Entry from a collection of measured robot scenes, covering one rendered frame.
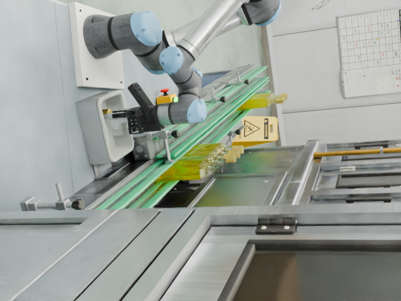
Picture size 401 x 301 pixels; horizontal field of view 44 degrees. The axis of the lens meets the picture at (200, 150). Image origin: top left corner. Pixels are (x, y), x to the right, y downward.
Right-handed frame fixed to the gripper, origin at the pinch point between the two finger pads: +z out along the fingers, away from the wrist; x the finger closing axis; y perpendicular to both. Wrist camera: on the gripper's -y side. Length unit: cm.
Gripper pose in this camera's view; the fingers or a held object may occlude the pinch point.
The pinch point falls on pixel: (108, 113)
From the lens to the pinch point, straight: 175.9
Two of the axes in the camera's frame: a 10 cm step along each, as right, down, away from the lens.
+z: -9.3, 0.6, 3.6
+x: 3.3, -2.8, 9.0
